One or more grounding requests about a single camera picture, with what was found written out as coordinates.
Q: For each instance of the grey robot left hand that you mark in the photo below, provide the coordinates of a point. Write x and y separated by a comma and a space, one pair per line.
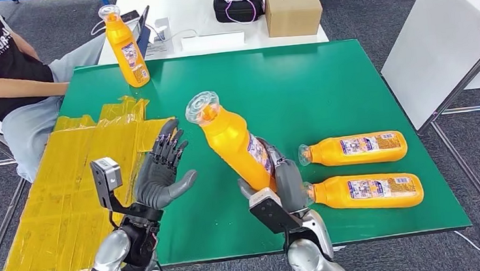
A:
155, 181

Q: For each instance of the green table board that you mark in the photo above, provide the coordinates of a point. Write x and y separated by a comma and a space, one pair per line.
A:
261, 85

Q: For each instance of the orange detergent bottle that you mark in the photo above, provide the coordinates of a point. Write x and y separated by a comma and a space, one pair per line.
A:
121, 40
336, 195
328, 153
232, 144

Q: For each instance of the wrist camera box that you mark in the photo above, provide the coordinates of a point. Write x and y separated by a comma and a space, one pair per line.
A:
272, 212
106, 176

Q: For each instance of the white panel table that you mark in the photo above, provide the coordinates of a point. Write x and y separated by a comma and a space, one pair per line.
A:
440, 47

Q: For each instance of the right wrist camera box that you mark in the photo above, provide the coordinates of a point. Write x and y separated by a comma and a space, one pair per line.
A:
272, 212

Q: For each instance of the tablet with blue cover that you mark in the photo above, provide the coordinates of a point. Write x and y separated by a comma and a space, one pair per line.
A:
144, 30

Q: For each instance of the person's right forearm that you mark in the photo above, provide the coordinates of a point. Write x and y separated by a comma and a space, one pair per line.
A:
23, 86

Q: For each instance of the brown cardboard box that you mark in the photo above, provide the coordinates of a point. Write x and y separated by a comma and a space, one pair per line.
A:
292, 10

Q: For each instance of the grey metal table frame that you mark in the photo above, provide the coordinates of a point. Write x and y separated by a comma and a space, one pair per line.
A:
457, 88

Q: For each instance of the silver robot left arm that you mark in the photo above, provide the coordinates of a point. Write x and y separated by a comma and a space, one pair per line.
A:
112, 263

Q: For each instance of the white flat box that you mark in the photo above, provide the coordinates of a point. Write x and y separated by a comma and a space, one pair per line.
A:
212, 42

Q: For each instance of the white paper stand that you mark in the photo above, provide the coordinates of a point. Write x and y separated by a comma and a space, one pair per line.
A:
162, 37

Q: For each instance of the yellow taped cardboard sheet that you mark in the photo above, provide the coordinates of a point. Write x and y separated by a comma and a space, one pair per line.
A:
67, 201

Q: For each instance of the black smartphone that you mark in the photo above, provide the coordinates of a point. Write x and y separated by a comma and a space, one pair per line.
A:
129, 16

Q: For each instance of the black carry case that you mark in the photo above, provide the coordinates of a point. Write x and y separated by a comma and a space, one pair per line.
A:
229, 10

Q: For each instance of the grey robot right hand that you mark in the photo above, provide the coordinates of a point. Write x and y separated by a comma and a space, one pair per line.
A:
292, 186

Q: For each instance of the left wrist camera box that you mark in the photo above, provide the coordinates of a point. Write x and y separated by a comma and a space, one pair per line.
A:
106, 176

